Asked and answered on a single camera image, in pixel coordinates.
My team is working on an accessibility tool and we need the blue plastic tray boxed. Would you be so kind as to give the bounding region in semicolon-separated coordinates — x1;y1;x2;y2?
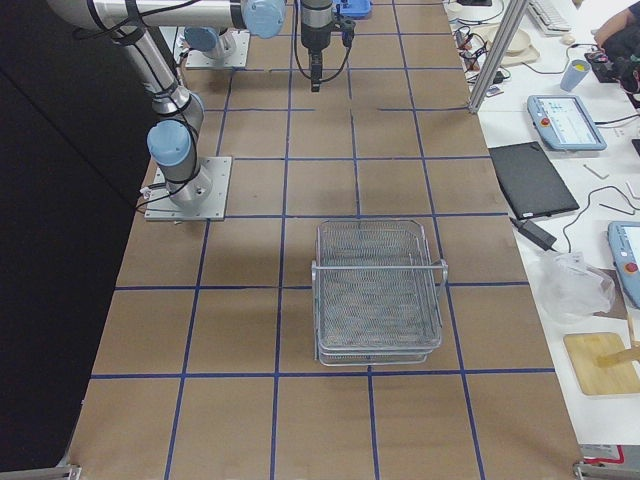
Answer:
333;0;372;19

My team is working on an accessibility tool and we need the white keyboard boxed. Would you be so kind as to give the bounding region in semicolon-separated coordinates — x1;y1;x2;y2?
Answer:
527;0;571;35

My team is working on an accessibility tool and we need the blue teach pendant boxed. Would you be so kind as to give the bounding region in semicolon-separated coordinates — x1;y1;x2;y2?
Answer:
526;95;607;151
607;221;640;308

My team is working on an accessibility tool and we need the black closed laptop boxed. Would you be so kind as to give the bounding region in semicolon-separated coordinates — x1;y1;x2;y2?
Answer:
489;142;579;220

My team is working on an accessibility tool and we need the light blue cup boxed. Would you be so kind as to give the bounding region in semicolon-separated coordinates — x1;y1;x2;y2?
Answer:
560;59;591;92

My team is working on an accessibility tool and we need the black power adapter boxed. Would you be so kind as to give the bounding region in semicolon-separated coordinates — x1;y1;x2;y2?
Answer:
509;217;557;251

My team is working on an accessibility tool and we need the person at desk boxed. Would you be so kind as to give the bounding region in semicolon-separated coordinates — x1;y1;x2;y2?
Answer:
594;2;639;108

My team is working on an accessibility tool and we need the clear plastic bag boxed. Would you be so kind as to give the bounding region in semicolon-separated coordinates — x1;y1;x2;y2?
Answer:
534;252;616;317

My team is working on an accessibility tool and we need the wooden cutting board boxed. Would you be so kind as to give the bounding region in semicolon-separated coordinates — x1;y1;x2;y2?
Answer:
563;332;639;396

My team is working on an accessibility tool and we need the aluminium frame post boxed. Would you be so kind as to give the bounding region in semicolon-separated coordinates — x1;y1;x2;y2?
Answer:
468;0;528;114

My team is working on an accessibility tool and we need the silver wire mesh shelf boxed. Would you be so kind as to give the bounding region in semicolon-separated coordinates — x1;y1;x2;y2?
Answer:
311;219;448;366

